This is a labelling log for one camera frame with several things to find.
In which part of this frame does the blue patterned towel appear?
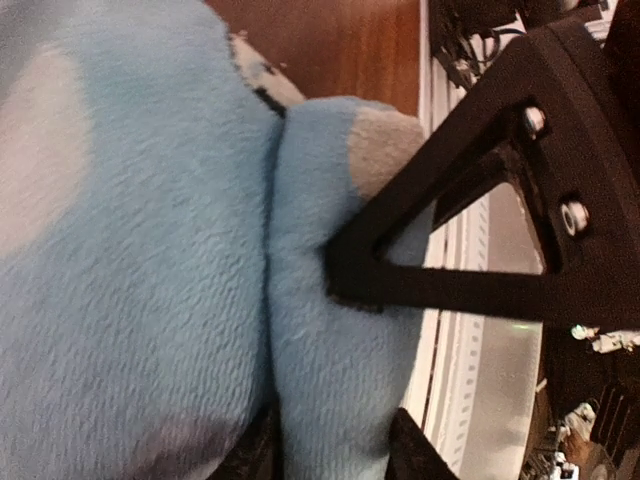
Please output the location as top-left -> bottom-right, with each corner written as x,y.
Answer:
1,1 -> 424,479

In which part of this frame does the front aluminium rail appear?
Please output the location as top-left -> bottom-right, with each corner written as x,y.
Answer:
402,0 -> 546,480

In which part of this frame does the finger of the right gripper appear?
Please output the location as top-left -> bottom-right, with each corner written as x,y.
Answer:
325,22 -> 639,330

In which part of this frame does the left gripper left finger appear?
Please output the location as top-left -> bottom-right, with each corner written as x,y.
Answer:
207,407 -> 275,480

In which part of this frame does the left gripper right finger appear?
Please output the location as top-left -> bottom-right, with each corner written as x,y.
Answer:
385,408 -> 458,480

